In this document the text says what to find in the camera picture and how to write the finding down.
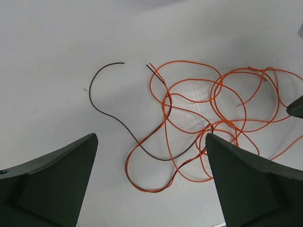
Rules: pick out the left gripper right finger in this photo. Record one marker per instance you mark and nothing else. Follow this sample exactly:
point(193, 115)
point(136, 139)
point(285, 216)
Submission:
point(254, 191)

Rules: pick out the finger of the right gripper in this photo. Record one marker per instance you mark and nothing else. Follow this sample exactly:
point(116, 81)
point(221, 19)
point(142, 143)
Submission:
point(295, 109)

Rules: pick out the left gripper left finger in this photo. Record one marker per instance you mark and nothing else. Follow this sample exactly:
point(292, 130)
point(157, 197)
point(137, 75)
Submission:
point(48, 191)

